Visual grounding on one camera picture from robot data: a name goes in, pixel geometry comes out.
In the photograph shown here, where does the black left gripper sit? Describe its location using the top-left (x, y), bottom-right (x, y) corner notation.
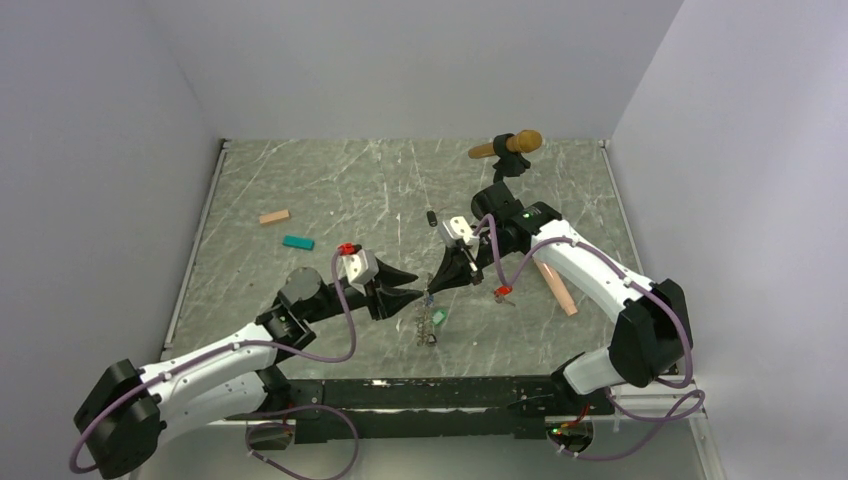
top-left (303, 258), bottom-right (423, 325)

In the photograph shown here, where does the green tag key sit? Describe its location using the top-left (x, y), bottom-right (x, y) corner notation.
top-left (432, 310), bottom-right (447, 326)

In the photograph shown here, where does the red tag key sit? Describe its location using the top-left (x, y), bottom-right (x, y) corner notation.
top-left (493, 285), bottom-right (515, 307)

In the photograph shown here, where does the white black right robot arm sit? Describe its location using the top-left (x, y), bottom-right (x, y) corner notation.
top-left (428, 181), bottom-right (693, 416)

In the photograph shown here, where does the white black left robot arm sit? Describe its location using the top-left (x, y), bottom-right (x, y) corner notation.
top-left (68, 250), bottom-right (423, 479)

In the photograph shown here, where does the black tag key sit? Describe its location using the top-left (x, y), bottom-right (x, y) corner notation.
top-left (426, 207), bottom-right (444, 228)

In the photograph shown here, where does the teal block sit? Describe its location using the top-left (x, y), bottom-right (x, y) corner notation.
top-left (282, 235), bottom-right (315, 251)

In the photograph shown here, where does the black microphone stand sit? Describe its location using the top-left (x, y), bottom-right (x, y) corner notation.
top-left (492, 150), bottom-right (532, 184)

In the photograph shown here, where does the tan wooden block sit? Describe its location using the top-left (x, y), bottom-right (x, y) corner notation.
top-left (259, 209), bottom-right (291, 226)

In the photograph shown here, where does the gold microphone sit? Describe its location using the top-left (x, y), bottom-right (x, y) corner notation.
top-left (468, 130), bottom-right (543, 159)

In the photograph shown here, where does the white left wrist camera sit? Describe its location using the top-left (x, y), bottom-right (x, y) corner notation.
top-left (338, 243), bottom-right (379, 287)

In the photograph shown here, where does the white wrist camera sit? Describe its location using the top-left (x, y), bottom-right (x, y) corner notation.
top-left (338, 243), bottom-right (379, 287)
top-left (437, 216), bottom-right (474, 247)

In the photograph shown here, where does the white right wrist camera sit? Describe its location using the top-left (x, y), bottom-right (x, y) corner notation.
top-left (437, 216), bottom-right (474, 247)

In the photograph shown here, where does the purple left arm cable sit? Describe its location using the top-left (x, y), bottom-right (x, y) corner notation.
top-left (69, 254), bottom-right (362, 480)

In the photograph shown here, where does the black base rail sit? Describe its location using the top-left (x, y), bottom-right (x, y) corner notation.
top-left (243, 375), bottom-right (614, 444)

